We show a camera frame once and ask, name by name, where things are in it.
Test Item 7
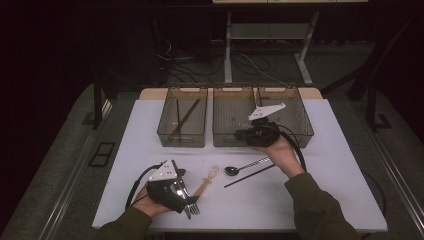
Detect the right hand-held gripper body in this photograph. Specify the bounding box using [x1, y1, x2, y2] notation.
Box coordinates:
[246, 102, 287, 148]

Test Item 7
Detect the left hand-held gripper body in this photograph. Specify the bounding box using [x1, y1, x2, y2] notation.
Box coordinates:
[145, 159, 187, 214]

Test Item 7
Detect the fork with wooden handle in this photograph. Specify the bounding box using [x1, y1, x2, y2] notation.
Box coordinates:
[181, 186, 202, 217]

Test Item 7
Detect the smoky transparent plastic bin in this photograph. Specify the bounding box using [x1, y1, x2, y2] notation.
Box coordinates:
[257, 86, 315, 149]
[156, 87, 209, 149]
[211, 86, 261, 148]

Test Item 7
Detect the long-handled metal spoon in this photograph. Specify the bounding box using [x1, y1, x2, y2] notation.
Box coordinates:
[224, 155, 272, 177]

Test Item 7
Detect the brown wooden chopstick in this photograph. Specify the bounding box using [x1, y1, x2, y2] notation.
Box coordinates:
[170, 98, 201, 137]

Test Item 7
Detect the person's left hand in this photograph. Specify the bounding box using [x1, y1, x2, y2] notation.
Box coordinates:
[132, 184, 173, 219]

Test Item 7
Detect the person's right hand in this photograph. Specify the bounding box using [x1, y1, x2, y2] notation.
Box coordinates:
[251, 134, 306, 180]

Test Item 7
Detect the black metal stand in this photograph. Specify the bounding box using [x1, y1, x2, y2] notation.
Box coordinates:
[91, 64, 119, 132]
[319, 13, 424, 133]

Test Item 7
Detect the thin black wire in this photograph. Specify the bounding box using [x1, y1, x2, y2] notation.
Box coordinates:
[130, 194, 150, 205]

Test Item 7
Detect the thick black cable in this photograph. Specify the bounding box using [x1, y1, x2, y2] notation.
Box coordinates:
[274, 123, 308, 173]
[124, 163, 164, 211]

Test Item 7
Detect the white cable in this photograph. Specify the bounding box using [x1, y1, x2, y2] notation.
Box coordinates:
[238, 51, 288, 86]

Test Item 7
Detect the grey metal frame desk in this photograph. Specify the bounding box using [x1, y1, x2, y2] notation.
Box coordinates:
[212, 0, 369, 87]

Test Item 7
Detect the bundle of black cables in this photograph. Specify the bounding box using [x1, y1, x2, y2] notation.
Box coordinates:
[154, 34, 226, 86]

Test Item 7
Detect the aluminium rail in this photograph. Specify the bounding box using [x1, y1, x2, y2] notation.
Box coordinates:
[38, 98, 113, 240]
[358, 124, 424, 231]

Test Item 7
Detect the thin curved black cable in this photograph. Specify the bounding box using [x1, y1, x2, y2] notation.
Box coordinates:
[361, 169, 388, 218]

